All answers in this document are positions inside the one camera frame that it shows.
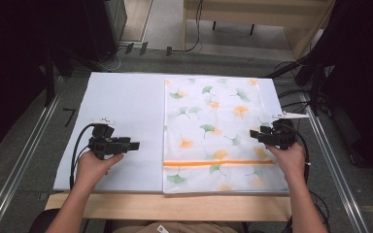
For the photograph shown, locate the left hand-held gripper black cable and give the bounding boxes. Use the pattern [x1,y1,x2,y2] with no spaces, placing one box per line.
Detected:
[69,123,97,190]

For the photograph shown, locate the person's right hand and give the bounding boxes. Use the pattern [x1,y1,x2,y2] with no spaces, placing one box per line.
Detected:
[265,142,307,186]

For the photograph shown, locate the wooden table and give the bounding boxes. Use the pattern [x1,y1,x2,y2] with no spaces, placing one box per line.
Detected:
[45,191,292,223]

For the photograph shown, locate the black cabinet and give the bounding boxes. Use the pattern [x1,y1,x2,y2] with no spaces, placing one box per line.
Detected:
[83,0,128,63]

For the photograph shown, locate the leaf-print bag with orange zipper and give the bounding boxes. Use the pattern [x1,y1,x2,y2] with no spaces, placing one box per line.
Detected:
[162,77,289,195]

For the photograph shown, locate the white table mat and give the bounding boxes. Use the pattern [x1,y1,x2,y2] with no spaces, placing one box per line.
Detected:
[52,71,291,196]

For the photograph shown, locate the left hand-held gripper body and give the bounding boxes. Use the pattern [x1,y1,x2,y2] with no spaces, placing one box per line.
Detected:
[87,117,132,160]

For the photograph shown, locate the person's left hand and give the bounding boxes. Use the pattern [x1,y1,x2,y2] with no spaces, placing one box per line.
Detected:
[75,150,124,192]

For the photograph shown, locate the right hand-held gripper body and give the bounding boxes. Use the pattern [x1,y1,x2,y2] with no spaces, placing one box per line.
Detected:
[257,111,310,150]

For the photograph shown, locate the black metal stand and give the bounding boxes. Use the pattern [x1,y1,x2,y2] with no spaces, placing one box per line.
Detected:
[261,53,329,117]
[43,45,58,108]

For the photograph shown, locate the black floor cables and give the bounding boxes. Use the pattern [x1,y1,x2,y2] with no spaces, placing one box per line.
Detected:
[274,60,313,121]

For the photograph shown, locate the black cable with plug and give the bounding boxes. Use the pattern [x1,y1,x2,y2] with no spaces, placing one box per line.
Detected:
[165,0,206,57]

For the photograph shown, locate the black chair seat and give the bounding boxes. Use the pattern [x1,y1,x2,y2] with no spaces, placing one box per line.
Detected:
[28,208,62,233]

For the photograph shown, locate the light wooden bench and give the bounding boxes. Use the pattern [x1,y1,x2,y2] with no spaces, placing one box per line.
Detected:
[182,0,338,61]

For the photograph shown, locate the metal floor rail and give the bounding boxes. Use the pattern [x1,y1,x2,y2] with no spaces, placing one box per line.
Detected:
[298,91,371,233]
[0,76,66,233]

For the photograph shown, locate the person's beige trousers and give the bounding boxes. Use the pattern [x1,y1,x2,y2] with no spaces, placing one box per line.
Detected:
[111,219,245,233]

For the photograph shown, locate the white floor cable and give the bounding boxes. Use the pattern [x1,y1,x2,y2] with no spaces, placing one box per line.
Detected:
[96,48,126,73]

